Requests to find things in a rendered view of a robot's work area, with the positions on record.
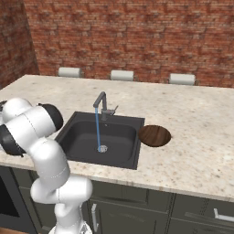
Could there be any dark grey sink tap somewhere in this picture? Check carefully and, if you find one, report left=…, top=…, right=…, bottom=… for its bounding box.
left=92, top=90, right=120, bottom=122

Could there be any black kitchen sink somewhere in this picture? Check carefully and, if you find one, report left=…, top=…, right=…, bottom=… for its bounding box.
left=54, top=111, right=146, bottom=171

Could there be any brown wooden bowl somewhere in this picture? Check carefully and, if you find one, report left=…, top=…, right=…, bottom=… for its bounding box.
left=137, top=124, right=173, bottom=148

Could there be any blue water stream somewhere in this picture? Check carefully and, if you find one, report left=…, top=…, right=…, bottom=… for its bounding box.
left=94, top=106, right=102, bottom=153

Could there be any white stool back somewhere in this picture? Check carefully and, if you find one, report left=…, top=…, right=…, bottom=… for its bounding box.
left=110, top=69, right=135, bottom=82
left=168, top=72, right=197, bottom=86
left=58, top=67, right=83, bottom=79

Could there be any dark grey false drawer front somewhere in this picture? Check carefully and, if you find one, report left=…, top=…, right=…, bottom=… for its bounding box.
left=90, top=180, right=176, bottom=205

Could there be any dark grey cupboard door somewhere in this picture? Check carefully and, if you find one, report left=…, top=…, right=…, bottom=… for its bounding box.
left=87, top=198, right=172, bottom=234

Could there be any black dishwasher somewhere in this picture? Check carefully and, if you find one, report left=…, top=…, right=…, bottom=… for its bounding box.
left=0, top=165, right=38, bottom=234

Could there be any silver cupboard door handle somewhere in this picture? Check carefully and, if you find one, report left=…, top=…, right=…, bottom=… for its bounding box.
left=90, top=203, right=100, bottom=233

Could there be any silver drawer handle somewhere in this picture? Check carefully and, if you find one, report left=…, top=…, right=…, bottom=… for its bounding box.
left=213, top=207, right=234, bottom=223

